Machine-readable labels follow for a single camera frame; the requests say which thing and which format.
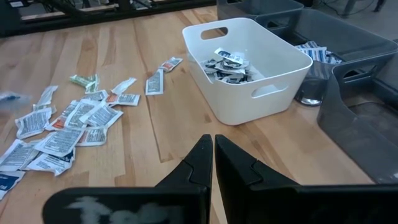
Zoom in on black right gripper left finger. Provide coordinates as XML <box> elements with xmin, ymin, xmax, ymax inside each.
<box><xmin>154</xmin><ymin>134</ymin><xmax>214</xmax><ymax>224</ymax></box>

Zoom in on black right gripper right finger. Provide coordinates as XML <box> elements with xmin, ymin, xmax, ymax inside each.
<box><xmin>215</xmin><ymin>134</ymin><xmax>299</xmax><ymax>224</ymax></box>

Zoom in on green white packet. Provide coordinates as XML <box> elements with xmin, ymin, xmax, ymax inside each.
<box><xmin>85</xmin><ymin>74</ymin><xmax>100</xmax><ymax>94</ymax></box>
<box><xmin>68</xmin><ymin>73</ymin><xmax>94</xmax><ymax>88</ymax></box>

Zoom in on blue striped bandage packet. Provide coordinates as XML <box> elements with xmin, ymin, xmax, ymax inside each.
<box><xmin>326</xmin><ymin>51</ymin><xmax>343</xmax><ymax>65</ymax></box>
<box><xmin>294</xmin><ymin>40</ymin><xmax>327</xmax><ymax>52</ymax></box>
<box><xmin>303</xmin><ymin>46</ymin><xmax>329</xmax><ymax>63</ymax></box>

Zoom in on orange striped white packet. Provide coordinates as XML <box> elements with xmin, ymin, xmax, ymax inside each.
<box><xmin>159</xmin><ymin>57</ymin><xmax>183</xmax><ymax>73</ymax></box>

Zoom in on grey plastic bin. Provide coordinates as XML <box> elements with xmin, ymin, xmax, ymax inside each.
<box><xmin>216</xmin><ymin>0</ymin><xmax>305</xmax><ymax>21</ymax></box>
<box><xmin>317</xmin><ymin>51</ymin><xmax>398</xmax><ymax>184</ymax></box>
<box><xmin>254</xmin><ymin>8</ymin><xmax>398</xmax><ymax>106</ymax></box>

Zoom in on white plastic bin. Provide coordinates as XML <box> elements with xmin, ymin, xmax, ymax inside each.
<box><xmin>182</xmin><ymin>17</ymin><xmax>313</xmax><ymax>126</ymax></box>

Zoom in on alcohol antiseptic pad packet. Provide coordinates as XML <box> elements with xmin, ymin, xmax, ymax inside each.
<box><xmin>214</xmin><ymin>72</ymin><xmax>254</xmax><ymax>85</ymax></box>
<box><xmin>214</xmin><ymin>47</ymin><xmax>245</xmax><ymax>65</ymax></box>
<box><xmin>222</xmin><ymin>60</ymin><xmax>251</xmax><ymax>75</ymax></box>

